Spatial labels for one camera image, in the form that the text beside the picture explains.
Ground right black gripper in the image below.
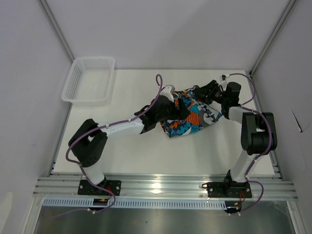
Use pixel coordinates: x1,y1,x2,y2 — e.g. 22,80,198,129
192,80,228,105

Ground blue patterned shorts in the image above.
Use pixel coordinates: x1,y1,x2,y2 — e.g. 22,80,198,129
160,85,222,138

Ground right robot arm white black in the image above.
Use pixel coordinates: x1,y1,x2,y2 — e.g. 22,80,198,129
194,80,277,197

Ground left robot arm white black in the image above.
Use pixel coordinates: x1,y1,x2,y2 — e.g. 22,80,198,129
65,95,191,195

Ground white plastic basket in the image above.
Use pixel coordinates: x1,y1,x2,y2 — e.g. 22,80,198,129
61,56,115,106

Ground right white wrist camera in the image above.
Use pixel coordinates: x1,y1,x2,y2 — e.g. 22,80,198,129
219,74,230,82

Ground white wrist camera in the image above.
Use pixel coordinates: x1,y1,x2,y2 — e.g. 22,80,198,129
160,85,175,102
219,74,230,82

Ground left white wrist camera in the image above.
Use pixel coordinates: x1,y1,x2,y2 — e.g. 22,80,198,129
160,85,175,102

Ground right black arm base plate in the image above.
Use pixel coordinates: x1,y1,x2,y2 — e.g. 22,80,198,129
201,182,252,198

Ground right aluminium side rail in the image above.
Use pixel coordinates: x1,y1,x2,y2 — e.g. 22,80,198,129
246,71,282,179

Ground aluminium side rail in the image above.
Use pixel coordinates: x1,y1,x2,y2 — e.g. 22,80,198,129
246,71,282,179
46,104,73,177

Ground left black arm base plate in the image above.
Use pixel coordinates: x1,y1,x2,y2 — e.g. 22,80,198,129
78,180,121,196

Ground right aluminium corner post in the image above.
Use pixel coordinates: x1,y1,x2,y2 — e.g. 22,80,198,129
249,0,299,77

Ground aluminium corner post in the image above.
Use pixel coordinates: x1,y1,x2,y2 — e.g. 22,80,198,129
37,0,75,63
249,0,299,77

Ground left aluminium side rail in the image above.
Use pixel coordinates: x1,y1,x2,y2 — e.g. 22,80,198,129
46,104,73,177

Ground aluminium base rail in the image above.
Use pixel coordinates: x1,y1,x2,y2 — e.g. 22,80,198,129
33,174,298,201

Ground white slotted cable duct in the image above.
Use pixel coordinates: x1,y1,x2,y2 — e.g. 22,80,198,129
42,197,226,210

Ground left aluminium corner post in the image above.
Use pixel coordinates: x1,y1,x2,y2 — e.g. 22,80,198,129
37,0,75,63

